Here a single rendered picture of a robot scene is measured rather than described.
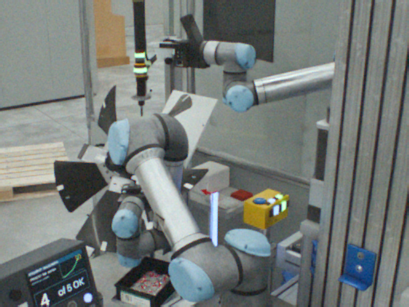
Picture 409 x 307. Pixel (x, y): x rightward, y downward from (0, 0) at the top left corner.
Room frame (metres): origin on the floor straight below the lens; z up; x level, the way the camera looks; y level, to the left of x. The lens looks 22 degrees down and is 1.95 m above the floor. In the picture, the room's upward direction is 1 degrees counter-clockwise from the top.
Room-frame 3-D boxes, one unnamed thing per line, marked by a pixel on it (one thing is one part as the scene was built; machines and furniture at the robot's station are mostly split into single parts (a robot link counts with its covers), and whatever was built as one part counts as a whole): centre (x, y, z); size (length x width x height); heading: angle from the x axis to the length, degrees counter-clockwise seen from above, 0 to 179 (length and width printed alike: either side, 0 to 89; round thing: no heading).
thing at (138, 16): (1.93, 0.13, 1.69); 0.03 x 0.03 x 0.21
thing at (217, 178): (2.48, -0.13, 0.92); 0.17 x 0.16 x 0.11; 136
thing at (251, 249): (1.24, -0.17, 1.20); 0.13 x 0.12 x 0.14; 123
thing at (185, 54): (1.81, -0.05, 1.63); 0.12 x 0.08 x 0.09; 56
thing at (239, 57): (1.72, -0.18, 1.64); 0.11 x 0.08 x 0.09; 56
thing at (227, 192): (2.41, -0.17, 0.85); 0.36 x 0.24 x 0.03; 46
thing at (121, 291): (1.68, 0.11, 0.85); 0.22 x 0.17 x 0.07; 152
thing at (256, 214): (1.90, -0.33, 1.02); 0.16 x 0.10 x 0.11; 136
